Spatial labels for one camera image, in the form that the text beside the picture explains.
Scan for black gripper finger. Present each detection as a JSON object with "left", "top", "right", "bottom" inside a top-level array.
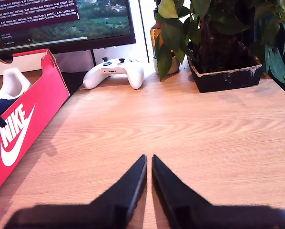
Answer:
[
  {"left": 90, "top": 154, "right": 148, "bottom": 229},
  {"left": 151, "top": 154, "right": 214, "bottom": 229}
]

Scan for blue suede shoe white stripes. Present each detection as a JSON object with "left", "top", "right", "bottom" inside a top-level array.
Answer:
[{"left": 0, "top": 68, "right": 32, "bottom": 128}]

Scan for red shoebox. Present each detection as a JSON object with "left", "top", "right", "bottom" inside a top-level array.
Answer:
[{"left": 0, "top": 49, "right": 71, "bottom": 200}]

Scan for white game controller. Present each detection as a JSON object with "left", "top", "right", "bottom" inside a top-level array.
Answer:
[{"left": 82, "top": 57, "right": 145, "bottom": 90}]

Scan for small pale round pot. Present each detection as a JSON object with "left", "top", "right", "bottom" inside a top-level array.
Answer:
[{"left": 153, "top": 56, "right": 181, "bottom": 75}]

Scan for black square planter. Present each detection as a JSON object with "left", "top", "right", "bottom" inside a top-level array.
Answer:
[{"left": 187, "top": 42, "right": 263, "bottom": 94}]

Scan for amber pump bottle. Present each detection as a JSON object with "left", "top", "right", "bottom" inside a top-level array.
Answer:
[{"left": 150, "top": 7, "right": 163, "bottom": 59}]

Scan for green leafy houseplant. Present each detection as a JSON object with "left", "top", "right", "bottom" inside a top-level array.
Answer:
[{"left": 154, "top": 0, "right": 285, "bottom": 85}]

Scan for wide black computer monitor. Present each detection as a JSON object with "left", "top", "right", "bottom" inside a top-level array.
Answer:
[{"left": 0, "top": 0, "right": 136, "bottom": 57}]

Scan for black monitor cable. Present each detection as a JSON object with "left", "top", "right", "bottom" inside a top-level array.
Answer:
[{"left": 89, "top": 49, "right": 97, "bottom": 67}]

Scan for thin black wall cable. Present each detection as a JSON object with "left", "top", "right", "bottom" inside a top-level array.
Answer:
[{"left": 138, "top": 0, "right": 150, "bottom": 63}]

